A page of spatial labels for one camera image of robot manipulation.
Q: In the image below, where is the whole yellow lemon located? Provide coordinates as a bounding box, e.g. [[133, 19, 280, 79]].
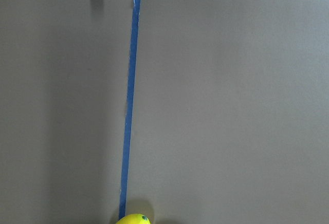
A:
[[116, 214, 151, 224]]

